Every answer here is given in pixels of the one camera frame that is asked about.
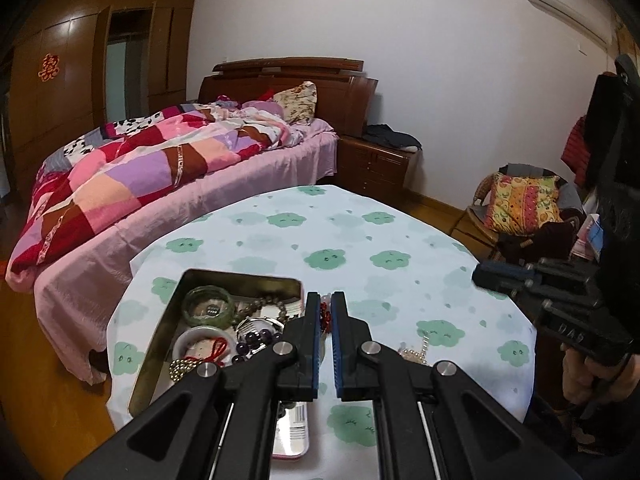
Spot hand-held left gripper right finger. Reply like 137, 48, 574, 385
331, 291, 583, 480

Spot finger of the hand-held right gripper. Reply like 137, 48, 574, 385
491, 258, 599, 287
471, 265, 602, 322

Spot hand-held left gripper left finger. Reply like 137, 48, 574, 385
65, 291, 322, 480

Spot white jade bangle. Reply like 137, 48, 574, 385
172, 325, 237, 367

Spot metal tin box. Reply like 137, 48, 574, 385
127, 268, 305, 419

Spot person's right hand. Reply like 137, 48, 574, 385
560, 344, 640, 427

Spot dark brown garment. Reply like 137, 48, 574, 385
497, 220, 577, 264

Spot wicker chair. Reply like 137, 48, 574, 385
452, 162, 587, 262

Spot yellow patterned cushion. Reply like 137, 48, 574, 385
482, 172, 562, 236

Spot pink-rimmed tin lid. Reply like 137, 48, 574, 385
270, 400, 312, 461

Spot red hanging garment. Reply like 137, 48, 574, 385
560, 115, 592, 189

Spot green jade bangle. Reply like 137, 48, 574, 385
181, 285, 236, 324

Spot wooden nightstand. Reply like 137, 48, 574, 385
336, 135, 424, 202

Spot dark folded clothes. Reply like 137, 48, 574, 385
362, 123, 422, 151

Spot bed with patchwork quilt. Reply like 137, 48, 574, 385
7, 117, 340, 386

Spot wooden headboard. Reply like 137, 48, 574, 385
197, 58, 379, 137

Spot patchwork quilt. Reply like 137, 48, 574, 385
6, 96, 312, 292

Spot floral pillow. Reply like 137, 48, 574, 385
272, 81, 319, 125

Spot white air conditioner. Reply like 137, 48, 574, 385
527, 0, 614, 52

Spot frosted glass door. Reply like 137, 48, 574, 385
103, 34, 152, 127

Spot wooden wardrobe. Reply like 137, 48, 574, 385
0, 0, 201, 201

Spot red paper decoration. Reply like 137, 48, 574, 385
37, 52, 62, 83

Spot brown bead bracelet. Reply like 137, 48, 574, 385
239, 295, 302, 327

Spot pearl necklace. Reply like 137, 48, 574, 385
397, 332, 434, 366

